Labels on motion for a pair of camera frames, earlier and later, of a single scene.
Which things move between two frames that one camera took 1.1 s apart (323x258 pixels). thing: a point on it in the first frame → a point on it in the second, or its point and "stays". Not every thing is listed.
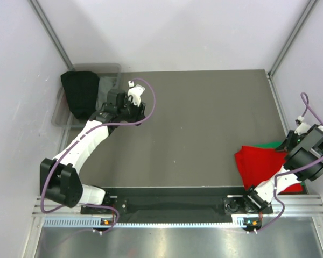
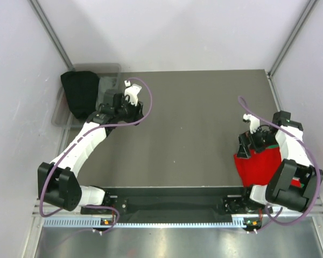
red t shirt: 257,164 stays
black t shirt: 81,88 stays
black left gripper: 139,112 stays
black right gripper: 287,146 → 245,138
